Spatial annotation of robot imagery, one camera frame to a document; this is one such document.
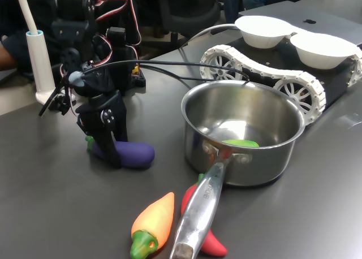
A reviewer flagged purple toy aubergine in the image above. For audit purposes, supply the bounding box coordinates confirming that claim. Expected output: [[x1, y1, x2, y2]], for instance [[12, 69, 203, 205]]
[[85, 135, 156, 169]]

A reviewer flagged orange toy carrot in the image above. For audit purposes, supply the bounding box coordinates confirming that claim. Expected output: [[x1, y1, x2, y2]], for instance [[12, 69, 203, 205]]
[[130, 192, 175, 259]]

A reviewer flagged green yellow toy corn cob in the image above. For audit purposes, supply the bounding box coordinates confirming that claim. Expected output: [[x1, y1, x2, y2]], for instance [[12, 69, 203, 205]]
[[222, 139, 260, 148]]

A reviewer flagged black office chair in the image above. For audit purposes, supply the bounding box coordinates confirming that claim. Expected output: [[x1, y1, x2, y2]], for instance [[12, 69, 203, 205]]
[[141, 0, 221, 45]]

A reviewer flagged red toy chilli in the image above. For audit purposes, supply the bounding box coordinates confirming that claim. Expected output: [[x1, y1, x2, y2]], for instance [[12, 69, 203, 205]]
[[180, 173, 228, 257]]

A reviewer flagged white bowl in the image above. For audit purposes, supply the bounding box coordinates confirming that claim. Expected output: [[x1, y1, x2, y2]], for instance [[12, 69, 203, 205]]
[[290, 32, 359, 70], [234, 15, 295, 49]]

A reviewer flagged tracked vehicle with white tracks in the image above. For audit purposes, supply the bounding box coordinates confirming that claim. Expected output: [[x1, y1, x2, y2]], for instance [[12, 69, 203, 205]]
[[199, 32, 362, 127]]

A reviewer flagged black wrist camera board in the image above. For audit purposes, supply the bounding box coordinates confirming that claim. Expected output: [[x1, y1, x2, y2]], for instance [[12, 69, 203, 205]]
[[38, 83, 72, 117]]

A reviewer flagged white post with base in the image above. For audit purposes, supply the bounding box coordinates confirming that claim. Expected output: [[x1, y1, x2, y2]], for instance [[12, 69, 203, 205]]
[[14, 0, 76, 106]]

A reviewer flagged long black cable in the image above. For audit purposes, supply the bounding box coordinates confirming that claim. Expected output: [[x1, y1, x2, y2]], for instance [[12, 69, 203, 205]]
[[81, 59, 251, 88]]

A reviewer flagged steel pan with long handle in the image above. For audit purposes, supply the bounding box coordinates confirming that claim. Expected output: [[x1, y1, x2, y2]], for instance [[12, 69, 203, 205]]
[[169, 80, 307, 259]]

